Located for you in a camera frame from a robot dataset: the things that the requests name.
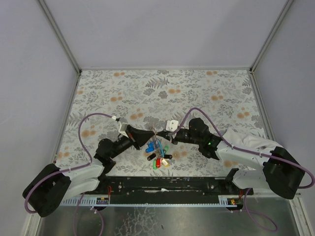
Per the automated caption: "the bunch of coloured key tags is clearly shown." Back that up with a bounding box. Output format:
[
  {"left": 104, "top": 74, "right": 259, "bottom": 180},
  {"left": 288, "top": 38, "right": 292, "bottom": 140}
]
[{"left": 146, "top": 127, "right": 172, "bottom": 170}]

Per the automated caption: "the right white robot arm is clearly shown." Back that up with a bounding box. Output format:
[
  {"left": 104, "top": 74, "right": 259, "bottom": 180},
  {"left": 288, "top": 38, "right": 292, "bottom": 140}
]
[{"left": 157, "top": 118, "right": 306, "bottom": 200}]

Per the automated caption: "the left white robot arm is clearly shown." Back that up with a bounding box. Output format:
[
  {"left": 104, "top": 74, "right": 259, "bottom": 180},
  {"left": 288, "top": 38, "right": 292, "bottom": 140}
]
[{"left": 22, "top": 124, "right": 154, "bottom": 217}]

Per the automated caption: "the floral patterned mat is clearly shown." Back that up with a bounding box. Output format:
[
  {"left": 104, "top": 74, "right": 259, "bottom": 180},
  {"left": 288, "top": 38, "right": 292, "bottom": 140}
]
[{"left": 57, "top": 70, "right": 266, "bottom": 169}]

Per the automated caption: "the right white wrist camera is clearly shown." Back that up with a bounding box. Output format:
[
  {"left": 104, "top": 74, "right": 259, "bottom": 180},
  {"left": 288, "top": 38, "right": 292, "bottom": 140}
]
[{"left": 165, "top": 120, "right": 179, "bottom": 132}]

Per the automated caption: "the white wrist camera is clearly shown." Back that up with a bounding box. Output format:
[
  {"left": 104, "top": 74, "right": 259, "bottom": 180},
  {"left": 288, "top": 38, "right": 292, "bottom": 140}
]
[
  {"left": 165, "top": 120, "right": 179, "bottom": 132},
  {"left": 111, "top": 116, "right": 128, "bottom": 138}
]

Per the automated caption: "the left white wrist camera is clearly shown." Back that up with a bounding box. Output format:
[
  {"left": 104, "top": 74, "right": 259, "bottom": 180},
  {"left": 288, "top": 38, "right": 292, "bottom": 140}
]
[{"left": 111, "top": 116, "right": 128, "bottom": 138}]

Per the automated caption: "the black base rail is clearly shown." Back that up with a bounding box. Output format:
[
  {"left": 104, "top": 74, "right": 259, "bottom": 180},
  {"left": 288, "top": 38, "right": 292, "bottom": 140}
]
[{"left": 88, "top": 176, "right": 247, "bottom": 205}]

